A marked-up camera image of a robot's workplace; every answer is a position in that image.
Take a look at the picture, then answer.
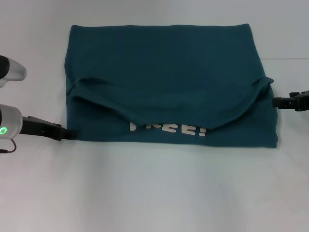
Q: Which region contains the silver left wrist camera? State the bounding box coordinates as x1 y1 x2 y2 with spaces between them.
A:
0 55 28 88

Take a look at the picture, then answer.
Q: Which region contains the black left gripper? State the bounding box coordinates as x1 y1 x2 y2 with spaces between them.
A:
20 115 79 142

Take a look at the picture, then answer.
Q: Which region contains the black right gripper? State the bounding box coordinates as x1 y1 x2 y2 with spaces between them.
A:
271 90 309 112

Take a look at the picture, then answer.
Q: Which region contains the blue shirt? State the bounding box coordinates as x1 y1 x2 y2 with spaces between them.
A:
64 23 280 149

